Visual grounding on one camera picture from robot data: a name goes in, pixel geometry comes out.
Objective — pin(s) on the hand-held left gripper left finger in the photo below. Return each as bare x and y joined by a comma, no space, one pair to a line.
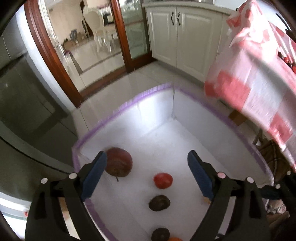
94,177

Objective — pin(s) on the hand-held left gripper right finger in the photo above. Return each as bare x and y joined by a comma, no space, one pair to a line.
200,177

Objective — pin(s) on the large dark red apple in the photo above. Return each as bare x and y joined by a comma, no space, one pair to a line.
119,162

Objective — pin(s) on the dark green avocado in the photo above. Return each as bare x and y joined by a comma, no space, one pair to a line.
159,202

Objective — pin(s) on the white foam box purple tape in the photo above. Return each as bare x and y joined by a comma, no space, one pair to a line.
161,139

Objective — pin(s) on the orange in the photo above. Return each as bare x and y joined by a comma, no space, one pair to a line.
175,239

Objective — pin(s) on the dark red round fruit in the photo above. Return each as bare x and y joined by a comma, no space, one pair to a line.
160,234

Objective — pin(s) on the wooden chair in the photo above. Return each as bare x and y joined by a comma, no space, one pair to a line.
268,148

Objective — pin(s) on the grey refrigerator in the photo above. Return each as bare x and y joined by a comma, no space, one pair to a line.
27,104

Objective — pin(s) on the red white checkered tablecloth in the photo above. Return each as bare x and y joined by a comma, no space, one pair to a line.
254,76

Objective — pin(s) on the wooden framed glass door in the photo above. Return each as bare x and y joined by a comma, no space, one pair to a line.
53,58

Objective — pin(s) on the white kitchen cabinet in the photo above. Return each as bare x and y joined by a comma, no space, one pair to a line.
192,39

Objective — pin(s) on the dark wrinkled passion fruit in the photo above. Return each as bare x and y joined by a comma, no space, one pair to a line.
280,54

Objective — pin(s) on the white dining chair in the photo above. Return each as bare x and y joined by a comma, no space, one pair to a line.
94,25

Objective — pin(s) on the glass sliding door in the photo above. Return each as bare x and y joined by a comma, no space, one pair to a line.
136,30

